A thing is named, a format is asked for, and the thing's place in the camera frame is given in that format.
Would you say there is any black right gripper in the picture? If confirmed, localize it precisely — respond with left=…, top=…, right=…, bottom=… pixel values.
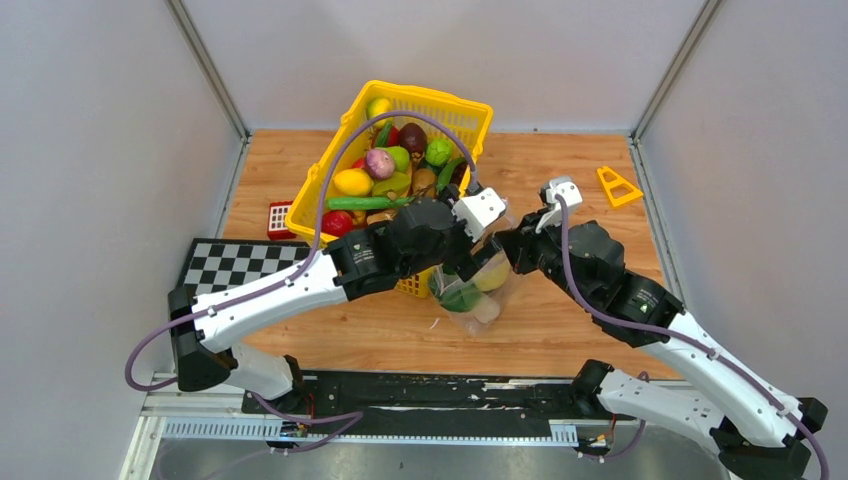
left=496, top=208, right=591, bottom=308

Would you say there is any yellow green pepper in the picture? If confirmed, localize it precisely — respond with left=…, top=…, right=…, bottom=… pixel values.
left=371, top=172, right=412, bottom=197

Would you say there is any yellow plastic basket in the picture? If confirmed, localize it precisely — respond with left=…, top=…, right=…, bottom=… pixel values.
left=284, top=79, right=496, bottom=299

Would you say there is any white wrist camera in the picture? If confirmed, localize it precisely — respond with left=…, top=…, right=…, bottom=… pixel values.
left=452, top=188, right=507, bottom=243
left=535, top=176, right=583, bottom=233

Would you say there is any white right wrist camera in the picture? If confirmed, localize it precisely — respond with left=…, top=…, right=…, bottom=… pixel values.
left=535, top=176, right=583, bottom=233

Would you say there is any purple onion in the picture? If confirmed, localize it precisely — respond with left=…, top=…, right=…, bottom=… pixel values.
left=363, top=148, right=396, bottom=181

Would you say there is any yellow green lime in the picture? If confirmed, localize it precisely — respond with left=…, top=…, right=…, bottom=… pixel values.
left=365, top=97, right=393, bottom=130

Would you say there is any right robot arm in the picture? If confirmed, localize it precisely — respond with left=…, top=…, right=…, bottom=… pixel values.
left=496, top=213, right=832, bottom=479

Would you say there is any black white checkerboard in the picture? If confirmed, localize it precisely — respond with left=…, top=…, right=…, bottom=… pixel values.
left=176, top=238, right=310, bottom=295

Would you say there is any dark red round fruit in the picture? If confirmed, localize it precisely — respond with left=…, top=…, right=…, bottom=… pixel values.
left=398, top=122, right=428, bottom=158

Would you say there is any yellow lemon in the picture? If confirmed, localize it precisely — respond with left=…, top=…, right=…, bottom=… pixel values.
left=332, top=168, right=374, bottom=197

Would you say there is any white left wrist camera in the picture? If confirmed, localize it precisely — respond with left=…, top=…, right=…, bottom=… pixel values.
left=452, top=188, right=507, bottom=243

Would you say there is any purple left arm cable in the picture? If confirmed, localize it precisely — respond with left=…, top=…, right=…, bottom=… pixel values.
left=124, top=109, right=482, bottom=393

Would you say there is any brown kiwi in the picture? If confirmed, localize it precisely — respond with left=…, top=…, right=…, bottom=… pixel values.
left=411, top=168, right=438, bottom=198

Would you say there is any clear zip top bag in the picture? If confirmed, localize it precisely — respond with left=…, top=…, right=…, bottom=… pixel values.
left=428, top=199, right=518, bottom=336

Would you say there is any dark green cucumber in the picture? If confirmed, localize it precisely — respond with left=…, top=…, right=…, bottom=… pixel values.
left=436, top=157, right=467, bottom=193

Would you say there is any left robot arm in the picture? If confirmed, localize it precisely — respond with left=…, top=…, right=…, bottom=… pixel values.
left=172, top=189, right=507, bottom=413

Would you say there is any red window toy block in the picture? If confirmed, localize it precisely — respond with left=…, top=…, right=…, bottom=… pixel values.
left=266, top=201, right=297, bottom=241

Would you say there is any beige pear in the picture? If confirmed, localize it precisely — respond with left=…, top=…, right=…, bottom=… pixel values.
left=472, top=260, right=511, bottom=292

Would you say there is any yellow triangle toy block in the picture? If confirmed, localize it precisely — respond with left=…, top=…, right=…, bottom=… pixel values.
left=596, top=166, right=644, bottom=209

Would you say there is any light green round fruit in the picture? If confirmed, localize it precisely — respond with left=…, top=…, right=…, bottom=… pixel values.
left=425, top=138, right=454, bottom=168

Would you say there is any green pear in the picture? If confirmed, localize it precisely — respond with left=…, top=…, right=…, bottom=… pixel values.
left=385, top=146, right=411, bottom=173

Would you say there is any green white bok choy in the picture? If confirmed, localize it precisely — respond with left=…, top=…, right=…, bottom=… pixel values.
left=428, top=272, right=484, bottom=313

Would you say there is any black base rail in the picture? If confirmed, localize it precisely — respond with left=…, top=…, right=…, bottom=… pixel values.
left=272, top=370, right=612, bottom=439

